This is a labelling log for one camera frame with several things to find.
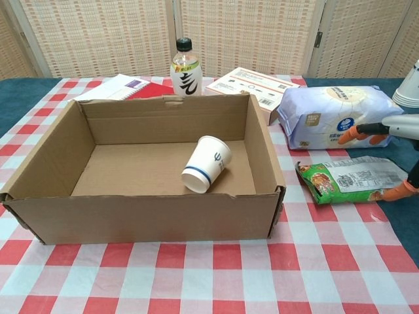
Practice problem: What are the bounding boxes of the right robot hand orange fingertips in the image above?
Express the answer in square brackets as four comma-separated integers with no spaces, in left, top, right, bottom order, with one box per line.
[338,113,419,202]

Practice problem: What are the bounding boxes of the light blue tissue pack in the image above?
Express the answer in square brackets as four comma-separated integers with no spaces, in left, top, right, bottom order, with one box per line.
[276,85,405,150]

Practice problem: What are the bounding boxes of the green snack bag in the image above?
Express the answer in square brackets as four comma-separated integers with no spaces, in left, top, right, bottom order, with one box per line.
[295,156,410,205]

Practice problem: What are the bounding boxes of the white paper cup blue logo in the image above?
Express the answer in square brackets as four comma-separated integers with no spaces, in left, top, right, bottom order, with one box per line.
[181,135,233,194]

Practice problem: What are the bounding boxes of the printed cardboard package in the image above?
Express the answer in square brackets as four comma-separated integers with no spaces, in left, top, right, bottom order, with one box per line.
[205,67,301,126]

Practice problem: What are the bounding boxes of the open brown cardboard box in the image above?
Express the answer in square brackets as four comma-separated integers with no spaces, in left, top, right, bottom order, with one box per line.
[0,92,287,245]

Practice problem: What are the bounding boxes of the stack of white paper cups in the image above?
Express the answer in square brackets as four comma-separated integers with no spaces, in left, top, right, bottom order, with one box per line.
[392,59,419,109]

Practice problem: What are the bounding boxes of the drink bottle black cap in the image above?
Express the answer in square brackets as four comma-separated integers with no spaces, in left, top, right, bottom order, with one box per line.
[170,37,203,97]

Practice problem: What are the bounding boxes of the red white checkered tablecloth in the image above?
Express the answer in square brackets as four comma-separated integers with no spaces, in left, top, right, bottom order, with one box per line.
[0,77,419,314]

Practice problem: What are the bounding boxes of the red spiral notebook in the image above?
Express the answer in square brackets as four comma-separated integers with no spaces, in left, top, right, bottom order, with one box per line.
[73,73,176,101]

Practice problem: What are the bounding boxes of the woven folding screen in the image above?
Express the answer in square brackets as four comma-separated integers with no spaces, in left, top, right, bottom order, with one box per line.
[0,0,419,79]

